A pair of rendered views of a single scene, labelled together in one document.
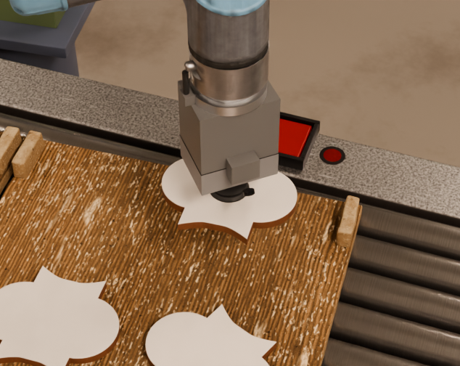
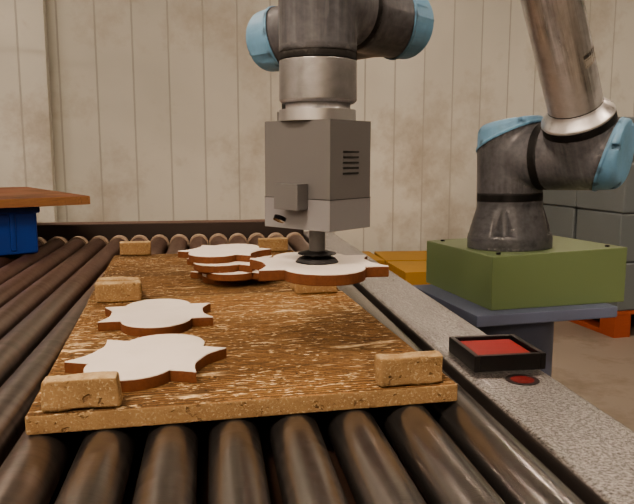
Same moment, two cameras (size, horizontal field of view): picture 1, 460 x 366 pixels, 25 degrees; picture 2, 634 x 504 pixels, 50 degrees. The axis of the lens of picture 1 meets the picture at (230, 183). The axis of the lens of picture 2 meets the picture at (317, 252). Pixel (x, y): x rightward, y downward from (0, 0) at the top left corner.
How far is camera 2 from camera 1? 103 cm
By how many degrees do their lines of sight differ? 65
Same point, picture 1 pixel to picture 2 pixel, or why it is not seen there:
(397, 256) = (422, 431)
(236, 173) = (277, 193)
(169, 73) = not seen: outside the picture
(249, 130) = (304, 152)
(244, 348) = (174, 362)
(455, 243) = (507, 465)
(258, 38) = (306, 24)
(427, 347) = (294, 481)
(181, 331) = (177, 341)
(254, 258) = (307, 357)
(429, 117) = not seen: outside the picture
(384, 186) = (527, 410)
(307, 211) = not seen: hidden behind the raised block
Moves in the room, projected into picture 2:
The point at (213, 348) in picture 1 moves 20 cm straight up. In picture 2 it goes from (166, 352) to (158, 136)
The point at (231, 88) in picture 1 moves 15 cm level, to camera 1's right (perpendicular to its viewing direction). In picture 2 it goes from (284, 82) to (369, 64)
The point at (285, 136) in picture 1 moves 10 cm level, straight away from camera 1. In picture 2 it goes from (495, 348) to (568, 337)
